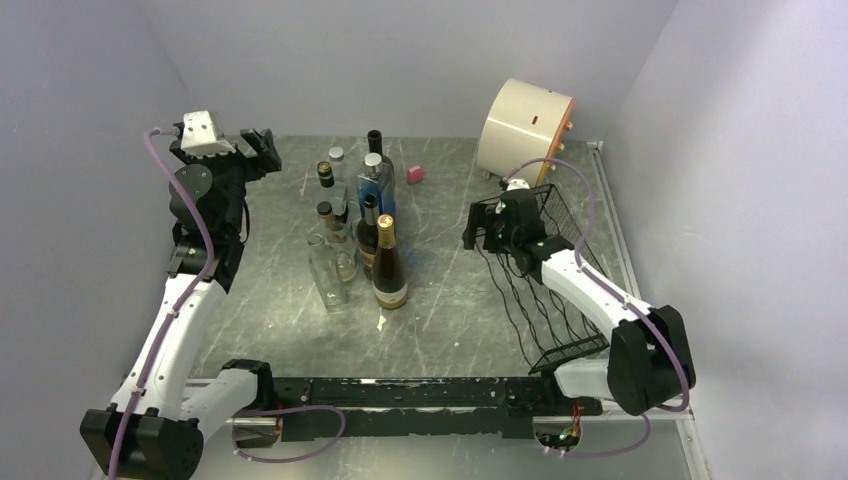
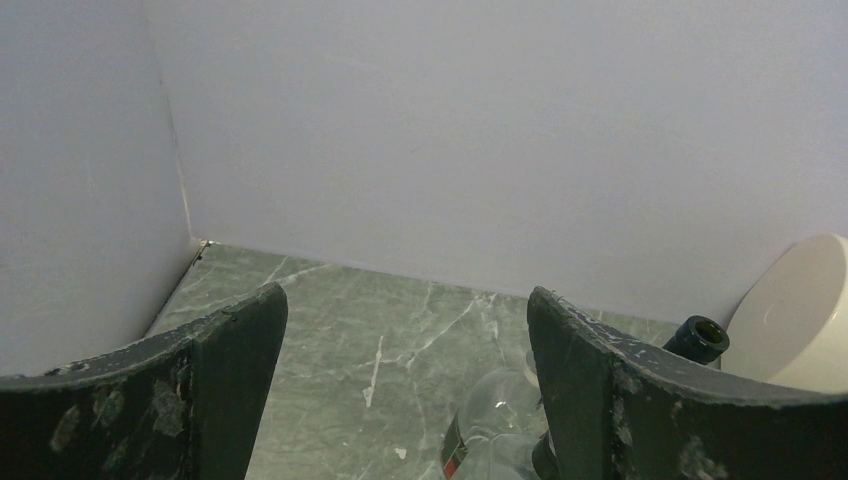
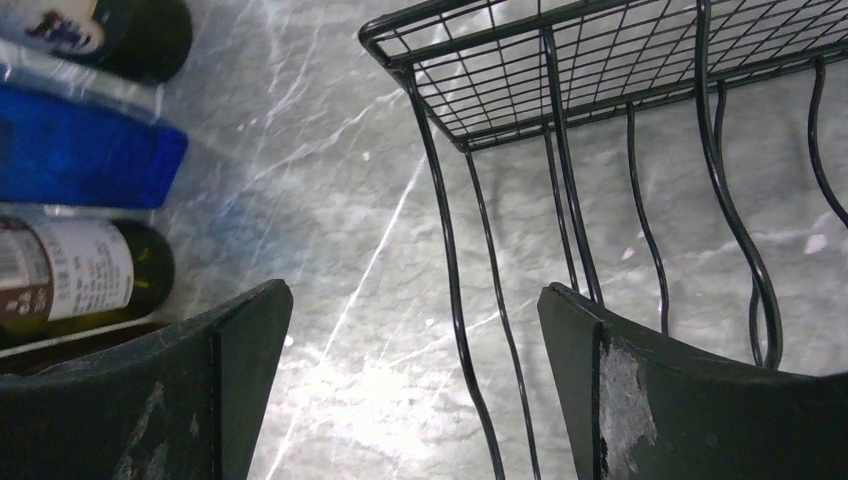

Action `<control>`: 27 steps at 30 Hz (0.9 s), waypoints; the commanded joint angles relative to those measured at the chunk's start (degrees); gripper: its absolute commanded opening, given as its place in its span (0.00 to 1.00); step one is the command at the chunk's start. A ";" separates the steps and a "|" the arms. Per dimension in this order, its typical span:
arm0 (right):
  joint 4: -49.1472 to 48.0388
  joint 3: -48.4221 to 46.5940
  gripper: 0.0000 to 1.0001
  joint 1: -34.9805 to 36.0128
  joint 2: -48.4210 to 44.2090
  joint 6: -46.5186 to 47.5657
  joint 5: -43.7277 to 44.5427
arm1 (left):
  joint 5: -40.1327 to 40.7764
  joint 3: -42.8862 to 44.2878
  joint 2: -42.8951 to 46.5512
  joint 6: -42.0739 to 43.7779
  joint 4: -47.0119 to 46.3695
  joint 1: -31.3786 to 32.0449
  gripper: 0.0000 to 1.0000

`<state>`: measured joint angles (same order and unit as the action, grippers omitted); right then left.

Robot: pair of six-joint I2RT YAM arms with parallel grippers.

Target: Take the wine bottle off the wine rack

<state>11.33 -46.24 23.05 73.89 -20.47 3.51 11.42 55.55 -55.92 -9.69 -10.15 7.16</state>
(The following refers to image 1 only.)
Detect brown bottle gold foil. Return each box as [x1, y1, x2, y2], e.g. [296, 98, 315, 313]
[372, 214, 408, 310]

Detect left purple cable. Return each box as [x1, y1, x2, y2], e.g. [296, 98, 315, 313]
[107, 128, 219, 480]

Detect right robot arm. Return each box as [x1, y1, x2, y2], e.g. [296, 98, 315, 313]
[463, 185, 696, 415]

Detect purple cable loop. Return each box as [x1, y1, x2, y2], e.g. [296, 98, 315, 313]
[230, 406, 347, 465]

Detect dark bottle brown label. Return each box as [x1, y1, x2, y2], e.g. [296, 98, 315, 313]
[356, 193, 380, 280]

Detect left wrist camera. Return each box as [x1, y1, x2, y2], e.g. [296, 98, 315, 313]
[180, 110, 236, 158]

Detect black base frame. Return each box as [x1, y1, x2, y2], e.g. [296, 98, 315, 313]
[274, 377, 602, 442]

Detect clear plain bottle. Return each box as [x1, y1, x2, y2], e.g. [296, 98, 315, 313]
[307, 233, 348, 312]

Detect blue square bottle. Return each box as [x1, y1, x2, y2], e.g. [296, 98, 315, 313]
[356, 152, 397, 217]

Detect cream cylindrical container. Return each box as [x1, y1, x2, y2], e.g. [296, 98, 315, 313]
[475, 78, 576, 179]

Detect green wine bottle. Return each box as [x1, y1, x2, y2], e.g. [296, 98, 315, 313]
[366, 129, 393, 165]

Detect clear bottle silver cap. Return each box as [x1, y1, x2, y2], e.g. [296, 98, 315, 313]
[328, 146, 359, 205]

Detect clear bottle gold label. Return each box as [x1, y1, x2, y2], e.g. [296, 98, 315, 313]
[314, 160, 349, 223]

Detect black wire wine rack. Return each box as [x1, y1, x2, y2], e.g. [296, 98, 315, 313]
[471, 184, 608, 375]

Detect pink eraser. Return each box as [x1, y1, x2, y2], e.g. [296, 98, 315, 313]
[406, 165, 425, 185]

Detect clear bottle white label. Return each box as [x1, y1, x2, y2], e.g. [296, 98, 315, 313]
[316, 201, 358, 284]

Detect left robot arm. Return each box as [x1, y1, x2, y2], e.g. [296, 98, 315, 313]
[80, 121, 282, 479]

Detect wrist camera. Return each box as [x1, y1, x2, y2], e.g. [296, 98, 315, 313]
[505, 178, 531, 192]
[180, 110, 236, 158]

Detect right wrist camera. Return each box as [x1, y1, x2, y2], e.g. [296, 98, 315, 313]
[505, 178, 531, 192]

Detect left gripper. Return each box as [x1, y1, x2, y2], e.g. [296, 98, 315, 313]
[172, 128, 281, 235]

